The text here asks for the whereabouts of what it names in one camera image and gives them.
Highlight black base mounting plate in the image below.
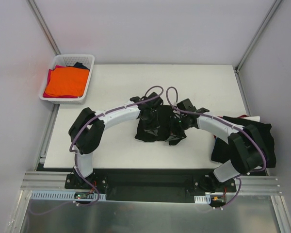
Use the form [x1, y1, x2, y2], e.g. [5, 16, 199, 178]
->
[65, 168, 236, 203]

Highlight right aluminium corner post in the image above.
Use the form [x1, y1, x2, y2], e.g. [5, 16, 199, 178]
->
[234, 0, 284, 74]

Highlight orange t shirt in basket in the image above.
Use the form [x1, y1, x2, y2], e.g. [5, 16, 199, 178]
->
[45, 67, 90, 98]

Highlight right white cable duct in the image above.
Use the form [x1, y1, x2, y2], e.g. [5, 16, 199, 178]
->
[194, 194, 211, 204]

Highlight white cable duct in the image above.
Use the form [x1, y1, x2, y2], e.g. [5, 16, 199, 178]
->
[31, 191, 107, 201]
[194, 194, 211, 204]

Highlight navy t shirt in basket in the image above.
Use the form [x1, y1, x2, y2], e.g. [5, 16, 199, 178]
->
[73, 62, 89, 70]

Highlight aluminium corner post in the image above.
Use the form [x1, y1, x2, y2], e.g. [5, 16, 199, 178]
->
[234, 0, 284, 74]
[26, 0, 62, 56]

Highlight black t shirt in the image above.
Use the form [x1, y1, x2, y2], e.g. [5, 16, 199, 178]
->
[211, 122, 276, 168]
[135, 105, 180, 146]

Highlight white plastic laundry basket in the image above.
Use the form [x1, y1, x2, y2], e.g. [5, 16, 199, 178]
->
[39, 54, 95, 104]

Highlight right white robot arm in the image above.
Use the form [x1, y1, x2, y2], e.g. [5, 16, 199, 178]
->
[171, 99, 276, 193]

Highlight left white cable duct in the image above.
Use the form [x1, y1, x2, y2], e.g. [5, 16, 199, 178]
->
[31, 191, 107, 201]

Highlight left aluminium corner post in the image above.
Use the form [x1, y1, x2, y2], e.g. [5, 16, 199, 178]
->
[26, 0, 62, 56]

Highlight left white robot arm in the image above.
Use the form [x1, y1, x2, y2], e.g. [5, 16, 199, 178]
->
[68, 92, 163, 189]

